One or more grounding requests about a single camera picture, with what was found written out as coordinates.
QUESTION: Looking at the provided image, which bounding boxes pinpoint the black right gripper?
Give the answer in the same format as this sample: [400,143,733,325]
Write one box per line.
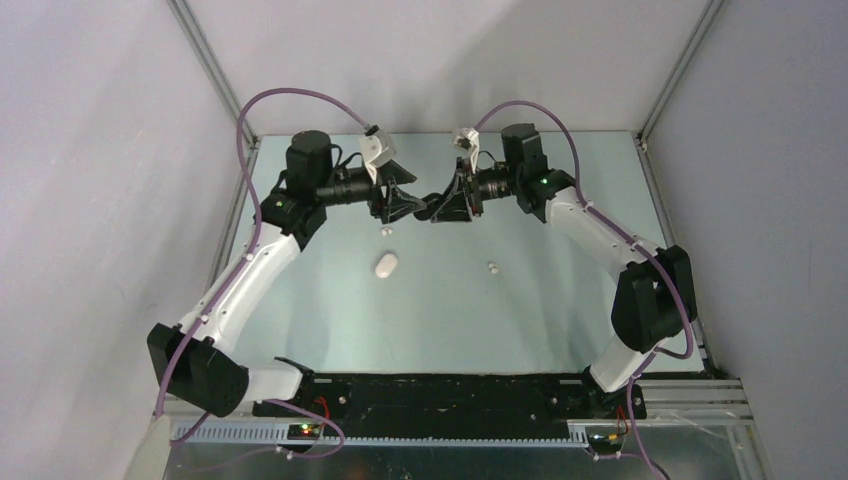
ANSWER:
[431,157,522,223]

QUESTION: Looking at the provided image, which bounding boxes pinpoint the black earbud charging case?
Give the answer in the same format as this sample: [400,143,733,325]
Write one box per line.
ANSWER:
[414,193,449,223]

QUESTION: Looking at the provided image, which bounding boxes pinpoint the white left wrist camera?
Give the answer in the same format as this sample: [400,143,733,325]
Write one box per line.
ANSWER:
[359,125,397,185]

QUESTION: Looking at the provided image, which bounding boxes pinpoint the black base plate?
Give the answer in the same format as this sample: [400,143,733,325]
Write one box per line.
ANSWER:
[291,374,647,440]

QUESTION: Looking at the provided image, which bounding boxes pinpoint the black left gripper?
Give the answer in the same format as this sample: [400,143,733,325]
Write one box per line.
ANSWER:
[315,160,426,224]

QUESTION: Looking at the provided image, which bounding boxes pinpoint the aluminium front frame rail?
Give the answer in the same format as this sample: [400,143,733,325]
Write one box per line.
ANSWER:
[152,376,757,427]

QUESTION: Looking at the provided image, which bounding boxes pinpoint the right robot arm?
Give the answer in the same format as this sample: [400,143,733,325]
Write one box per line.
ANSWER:
[416,123,697,418]

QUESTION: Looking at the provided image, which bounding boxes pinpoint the white earbud charging case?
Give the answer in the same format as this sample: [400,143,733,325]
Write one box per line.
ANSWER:
[374,252,398,279]

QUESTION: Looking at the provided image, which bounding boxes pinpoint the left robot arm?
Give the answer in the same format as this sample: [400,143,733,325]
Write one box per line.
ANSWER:
[147,126,425,417]

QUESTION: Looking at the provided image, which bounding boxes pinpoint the grey slotted cable duct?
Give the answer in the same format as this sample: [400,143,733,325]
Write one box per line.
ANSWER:
[187,421,589,448]

